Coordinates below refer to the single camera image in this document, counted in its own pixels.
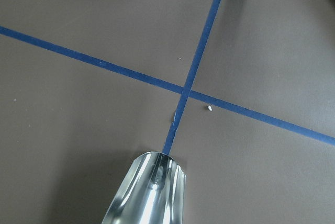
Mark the steel ice scoop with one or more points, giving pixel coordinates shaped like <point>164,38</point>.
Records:
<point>152,192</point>

